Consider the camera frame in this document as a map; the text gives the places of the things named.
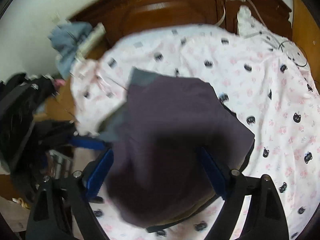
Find purple and grey jacket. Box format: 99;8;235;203
99;69;255;228

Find folded olive green garment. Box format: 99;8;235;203
158;191;218;226

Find black bag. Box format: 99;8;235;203
1;73;76;203

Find folded black garment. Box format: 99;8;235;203
145;104;253;234

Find pink cat print bedsheet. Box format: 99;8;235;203
69;4;320;240

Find light blue cloth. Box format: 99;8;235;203
48;22;93;80

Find light wooden wardrobe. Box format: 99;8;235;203
292;0;320;82

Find dark wooden headboard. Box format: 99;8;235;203
70;0;292;47

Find white cable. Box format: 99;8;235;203
215;0;309;68

